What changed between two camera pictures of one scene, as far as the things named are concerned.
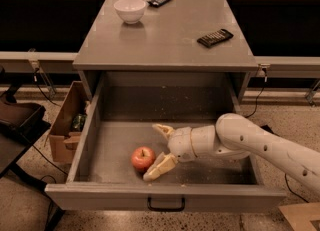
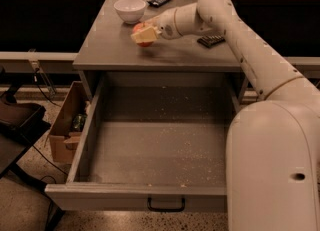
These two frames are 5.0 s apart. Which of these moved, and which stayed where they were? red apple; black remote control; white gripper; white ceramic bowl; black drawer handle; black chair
Moved: red apple; white gripper
Stayed: white ceramic bowl; black drawer handle; black remote control; black chair
